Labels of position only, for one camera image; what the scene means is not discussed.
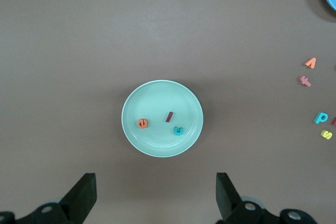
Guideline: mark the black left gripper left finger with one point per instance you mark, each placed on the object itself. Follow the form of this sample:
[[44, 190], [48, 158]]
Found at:
[[81, 197]]

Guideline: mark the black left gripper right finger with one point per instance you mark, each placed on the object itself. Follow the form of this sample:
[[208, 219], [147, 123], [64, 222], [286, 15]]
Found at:
[[225, 197]]

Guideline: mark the teal foam letter c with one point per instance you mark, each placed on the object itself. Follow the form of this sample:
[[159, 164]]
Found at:
[[176, 132]]

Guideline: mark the orange foam letter e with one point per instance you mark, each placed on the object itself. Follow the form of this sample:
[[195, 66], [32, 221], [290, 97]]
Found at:
[[140, 125]]

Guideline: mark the dark red foam letter l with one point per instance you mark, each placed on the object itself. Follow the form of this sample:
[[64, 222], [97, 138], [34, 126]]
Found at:
[[169, 117]]

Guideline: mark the yellow foam letter s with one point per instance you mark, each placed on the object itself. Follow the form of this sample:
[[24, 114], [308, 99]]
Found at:
[[326, 134]]

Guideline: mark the green plate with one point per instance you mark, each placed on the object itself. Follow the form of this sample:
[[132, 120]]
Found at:
[[160, 95]]

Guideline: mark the teal foam letter p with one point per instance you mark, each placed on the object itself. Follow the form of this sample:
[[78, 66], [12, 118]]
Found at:
[[319, 118]]

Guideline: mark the dark red foam letter k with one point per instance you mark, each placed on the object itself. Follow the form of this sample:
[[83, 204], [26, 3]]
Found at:
[[334, 121]]

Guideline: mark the pink foam letter f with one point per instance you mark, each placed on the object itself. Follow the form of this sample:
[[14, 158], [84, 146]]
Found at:
[[305, 81]]

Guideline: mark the orange foam letter v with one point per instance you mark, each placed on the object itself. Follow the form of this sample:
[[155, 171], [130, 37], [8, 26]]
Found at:
[[309, 64]]

